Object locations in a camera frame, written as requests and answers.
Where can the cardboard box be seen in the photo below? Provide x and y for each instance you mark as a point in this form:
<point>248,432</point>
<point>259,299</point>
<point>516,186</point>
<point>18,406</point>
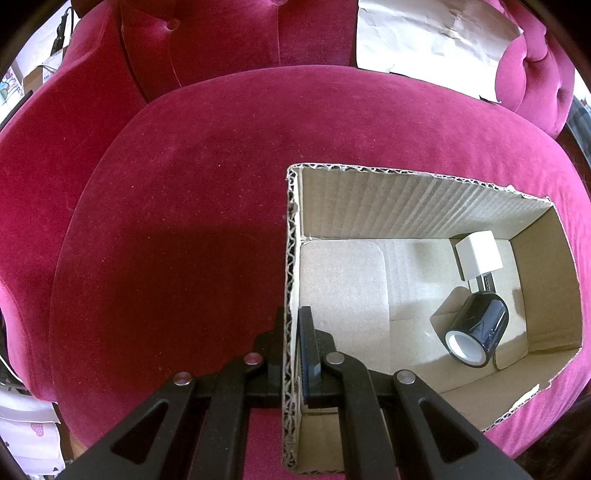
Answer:
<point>40,74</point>
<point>372,252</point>

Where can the small white plug adapter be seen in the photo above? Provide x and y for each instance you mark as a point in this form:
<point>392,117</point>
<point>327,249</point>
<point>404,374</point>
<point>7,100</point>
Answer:
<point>479,258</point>

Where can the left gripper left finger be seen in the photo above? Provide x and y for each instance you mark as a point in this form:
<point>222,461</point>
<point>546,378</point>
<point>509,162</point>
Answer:
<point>269,374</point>

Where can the red velvet tufted sofa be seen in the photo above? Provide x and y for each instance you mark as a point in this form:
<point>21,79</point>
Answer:
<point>144,203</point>

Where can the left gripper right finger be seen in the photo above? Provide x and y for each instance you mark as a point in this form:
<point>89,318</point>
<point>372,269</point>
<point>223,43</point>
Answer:
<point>318,384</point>

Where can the cardboard box in background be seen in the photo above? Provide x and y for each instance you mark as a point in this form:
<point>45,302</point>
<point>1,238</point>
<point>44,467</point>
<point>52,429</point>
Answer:
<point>40,74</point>

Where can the black tape roll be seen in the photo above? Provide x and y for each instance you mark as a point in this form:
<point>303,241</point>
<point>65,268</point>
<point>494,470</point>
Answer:
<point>477,329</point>

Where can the brown kraft paper sheet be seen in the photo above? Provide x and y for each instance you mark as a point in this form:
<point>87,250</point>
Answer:
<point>453,44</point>

